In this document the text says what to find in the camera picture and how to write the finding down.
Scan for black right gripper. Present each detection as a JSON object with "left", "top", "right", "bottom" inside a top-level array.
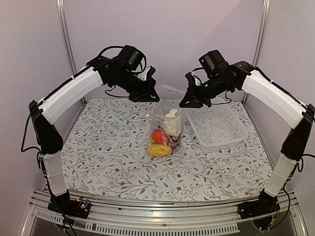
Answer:
[{"left": 180, "top": 73, "right": 232, "bottom": 108}]

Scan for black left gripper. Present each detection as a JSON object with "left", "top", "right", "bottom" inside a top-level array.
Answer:
[{"left": 111, "top": 69, "right": 160, "bottom": 102}]

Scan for white toy cauliflower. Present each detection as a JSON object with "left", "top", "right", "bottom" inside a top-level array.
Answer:
[{"left": 163, "top": 108, "right": 182, "bottom": 137}]

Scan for clear zip top bag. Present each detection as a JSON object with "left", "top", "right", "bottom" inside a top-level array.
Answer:
[{"left": 147, "top": 85, "right": 186, "bottom": 158}]

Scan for dark red toy grapes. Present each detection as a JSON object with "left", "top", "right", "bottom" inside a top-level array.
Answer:
[{"left": 167, "top": 136, "right": 181, "bottom": 149}]

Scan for orange toy pumpkin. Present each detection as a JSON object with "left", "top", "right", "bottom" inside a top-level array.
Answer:
[{"left": 151, "top": 129, "right": 164, "bottom": 144}]

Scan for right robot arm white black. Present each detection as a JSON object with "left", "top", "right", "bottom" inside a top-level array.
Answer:
[{"left": 179, "top": 61, "right": 315, "bottom": 219}]

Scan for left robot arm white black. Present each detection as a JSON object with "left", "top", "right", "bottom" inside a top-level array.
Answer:
[{"left": 29, "top": 56, "right": 159, "bottom": 213}]

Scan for white perforated plastic basket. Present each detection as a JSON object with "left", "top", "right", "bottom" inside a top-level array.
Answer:
[{"left": 187, "top": 104, "right": 249, "bottom": 153}]

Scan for floral patterned tablecloth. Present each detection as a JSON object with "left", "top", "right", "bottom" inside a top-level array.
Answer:
[{"left": 61, "top": 99, "right": 272, "bottom": 202}]

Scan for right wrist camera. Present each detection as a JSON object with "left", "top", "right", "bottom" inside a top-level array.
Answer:
[{"left": 185, "top": 72, "right": 202, "bottom": 86}]

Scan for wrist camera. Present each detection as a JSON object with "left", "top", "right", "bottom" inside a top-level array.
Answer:
[
  {"left": 185, "top": 72, "right": 202, "bottom": 86},
  {"left": 116, "top": 45, "right": 155, "bottom": 81}
]

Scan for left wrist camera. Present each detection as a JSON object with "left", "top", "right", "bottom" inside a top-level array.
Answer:
[{"left": 116, "top": 45, "right": 155, "bottom": 81}]

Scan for aluminium corner post left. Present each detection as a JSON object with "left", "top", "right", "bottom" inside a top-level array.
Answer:
[{"left": 56, "top": 0, "right": 87, "bottom": 105}]

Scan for aluminium corner post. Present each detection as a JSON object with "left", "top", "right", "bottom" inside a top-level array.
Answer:
[
  {"left": 242, "top": 0, "right": 271, "bottom": 104},
  {"left": 56, "top": 0, "right": 87, "bottom": 105}
]

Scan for aluminium corner post right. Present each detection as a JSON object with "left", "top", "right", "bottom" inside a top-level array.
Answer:
[{"left": 242, "top": 0, "right": 271, "bottom": 104}]

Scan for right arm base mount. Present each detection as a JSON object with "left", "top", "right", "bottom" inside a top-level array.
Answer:
[{"left": 237, "top": 197, "right": 280, "bottom": 231}]

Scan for aluminium front rail frame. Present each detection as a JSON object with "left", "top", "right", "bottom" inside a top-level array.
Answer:
[{"left": 20, "top": 190, "right": 310, "bottom": 236}]

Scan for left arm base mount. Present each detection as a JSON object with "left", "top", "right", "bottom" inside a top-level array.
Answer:
[{"left": 48, "top": 192, "right": 91, "bottom": 219}]

